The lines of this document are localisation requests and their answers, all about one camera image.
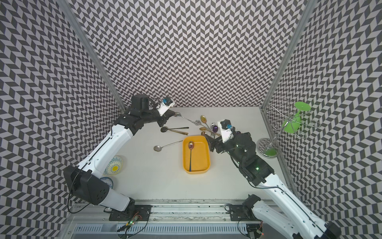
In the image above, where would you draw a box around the plain silver spoon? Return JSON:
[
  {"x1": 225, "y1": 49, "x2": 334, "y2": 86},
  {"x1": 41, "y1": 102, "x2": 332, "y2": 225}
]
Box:
[{"x1": 153, "y1": 140, "x2": 183, "y2": 152}]

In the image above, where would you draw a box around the yellow plastic storage box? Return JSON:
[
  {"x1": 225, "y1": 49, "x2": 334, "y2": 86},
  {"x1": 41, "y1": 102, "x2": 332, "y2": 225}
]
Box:
[{"x1": 182, "y1": 135, "x2": 211, "y2": 174}]

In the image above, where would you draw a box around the pink blue handled spoon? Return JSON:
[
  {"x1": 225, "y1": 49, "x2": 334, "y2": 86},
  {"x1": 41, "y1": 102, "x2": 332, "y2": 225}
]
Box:
[{"x1": 188, "y1": 141, "x2": 195, "y2": 172}]

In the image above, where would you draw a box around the silver ornate spoon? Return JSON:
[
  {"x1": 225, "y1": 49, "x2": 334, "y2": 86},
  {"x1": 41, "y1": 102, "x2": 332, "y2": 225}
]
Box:
[{"x1": 174, "y1": 112, "x2": 202, "y2": 125}]

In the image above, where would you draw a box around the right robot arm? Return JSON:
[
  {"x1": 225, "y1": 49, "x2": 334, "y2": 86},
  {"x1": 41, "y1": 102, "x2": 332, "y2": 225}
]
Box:
[{"x1": 202, "y1": 132, "x2": 341, "y2": 239}]

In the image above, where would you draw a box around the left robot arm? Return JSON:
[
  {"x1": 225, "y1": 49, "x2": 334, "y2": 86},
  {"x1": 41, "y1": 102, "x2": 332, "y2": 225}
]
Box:
[{"x1": 63, "y1": 95, "x2": 175, "y2": 214}]

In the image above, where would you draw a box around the rainbow gold spoon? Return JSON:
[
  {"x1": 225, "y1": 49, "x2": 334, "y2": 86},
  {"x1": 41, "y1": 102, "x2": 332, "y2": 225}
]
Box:
[{"x1": 200, "y1": 115, "x2": 210, "y2": 129}]

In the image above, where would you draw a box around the green metal cup rack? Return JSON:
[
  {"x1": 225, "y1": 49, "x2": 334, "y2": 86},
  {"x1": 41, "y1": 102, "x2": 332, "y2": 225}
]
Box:
[{"x1": 257, "y1": 102, "x2": 321, "y2": 158}]

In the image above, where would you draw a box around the yellow patterned plate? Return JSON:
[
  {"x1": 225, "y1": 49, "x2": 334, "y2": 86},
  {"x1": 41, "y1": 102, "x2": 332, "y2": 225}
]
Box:
[{"x1": 103, "y1": 155, "x2": 123, "y2": 176}]

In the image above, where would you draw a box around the blue patterned bowl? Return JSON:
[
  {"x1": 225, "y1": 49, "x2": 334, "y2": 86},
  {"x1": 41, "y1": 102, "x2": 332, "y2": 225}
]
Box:
[{"x1": 100, "y1": 177, "x2": 114, "y2": 189}]

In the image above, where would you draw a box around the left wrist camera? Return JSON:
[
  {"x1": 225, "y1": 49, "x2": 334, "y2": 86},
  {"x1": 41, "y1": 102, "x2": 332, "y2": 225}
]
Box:
[{"x1": 157, "y1": 97, "x2": 175, "y2": 117}]

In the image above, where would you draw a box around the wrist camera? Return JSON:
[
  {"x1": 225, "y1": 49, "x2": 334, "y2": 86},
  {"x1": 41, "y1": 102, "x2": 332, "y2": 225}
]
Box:
[
  {"x1": 157, "y1": 97, "x2": 175, "y2": 117},
  {"x1": 217, "y1": 119, "x2": 233, "y2": 143}
]

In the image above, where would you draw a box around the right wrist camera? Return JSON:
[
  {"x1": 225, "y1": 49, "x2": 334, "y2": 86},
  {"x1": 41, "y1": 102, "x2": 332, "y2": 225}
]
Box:
[{"x1": 217, "y1": 119, "x2": 233, "y2": 143}]

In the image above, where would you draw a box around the gold handled utensil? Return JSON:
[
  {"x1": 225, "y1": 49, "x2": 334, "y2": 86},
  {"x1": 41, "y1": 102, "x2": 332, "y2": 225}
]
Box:
[{"x1": 169, "y1": 129, "x2": 189, "y2": 135}]

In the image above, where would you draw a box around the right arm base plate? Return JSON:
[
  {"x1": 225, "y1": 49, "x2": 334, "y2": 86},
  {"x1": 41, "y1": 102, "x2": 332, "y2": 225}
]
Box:
[{"x1": 224, "y1": 204, "x2": 260, "y2": 222}]

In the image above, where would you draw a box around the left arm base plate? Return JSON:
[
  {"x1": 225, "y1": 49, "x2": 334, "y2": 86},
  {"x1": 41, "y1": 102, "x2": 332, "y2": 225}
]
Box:
[{"x1": 108, "y1": 205, "x2": 152, "y2": 222}]

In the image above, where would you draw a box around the aluminium front rail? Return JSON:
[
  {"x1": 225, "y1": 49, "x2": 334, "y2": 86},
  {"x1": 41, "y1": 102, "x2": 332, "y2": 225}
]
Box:
[{"x1": 68, "y1": 200, "x2": 244, "y2": 224}]

